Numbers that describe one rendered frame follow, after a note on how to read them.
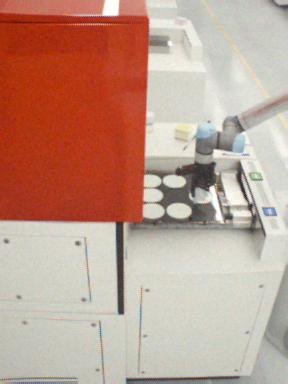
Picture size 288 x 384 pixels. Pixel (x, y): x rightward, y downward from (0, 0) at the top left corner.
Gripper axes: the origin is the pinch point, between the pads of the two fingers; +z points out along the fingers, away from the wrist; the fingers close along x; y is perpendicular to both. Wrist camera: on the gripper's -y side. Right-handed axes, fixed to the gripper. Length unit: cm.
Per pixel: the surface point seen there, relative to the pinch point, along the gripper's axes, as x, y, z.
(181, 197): 1.4, -6.3, 1.6
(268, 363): 4, 53, 91
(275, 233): -10.8, 38.5, -4.6
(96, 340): -66, -8, 25
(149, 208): -12.0, -14.5, 1.5
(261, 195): 12.0, 26.4, -4.2
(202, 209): -2.1, 4.7, 1.6
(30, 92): -72, -20, -71
